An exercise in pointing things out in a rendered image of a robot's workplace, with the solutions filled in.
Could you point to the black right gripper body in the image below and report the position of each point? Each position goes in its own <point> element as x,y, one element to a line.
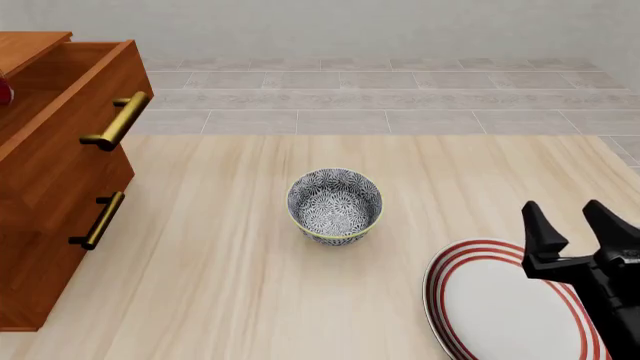
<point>575,268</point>

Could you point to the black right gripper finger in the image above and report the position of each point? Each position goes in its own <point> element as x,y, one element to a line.
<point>541,234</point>
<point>616,232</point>

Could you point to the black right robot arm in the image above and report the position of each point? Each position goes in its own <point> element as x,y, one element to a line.
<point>625,322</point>

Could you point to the closed wooden drawer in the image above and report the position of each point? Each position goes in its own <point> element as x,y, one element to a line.
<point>55,202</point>

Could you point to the open wooden drawer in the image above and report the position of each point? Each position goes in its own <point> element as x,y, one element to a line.
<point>60,123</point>

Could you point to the wooden cabinet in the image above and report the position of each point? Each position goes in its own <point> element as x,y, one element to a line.
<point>22,47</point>

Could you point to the red ketchup bottle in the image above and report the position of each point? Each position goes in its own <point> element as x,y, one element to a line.
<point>4,90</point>

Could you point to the white plate with red rings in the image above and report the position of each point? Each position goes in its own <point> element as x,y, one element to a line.
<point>495,300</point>

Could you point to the blue-white patterned bowl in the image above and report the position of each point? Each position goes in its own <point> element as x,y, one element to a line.
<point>334,210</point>

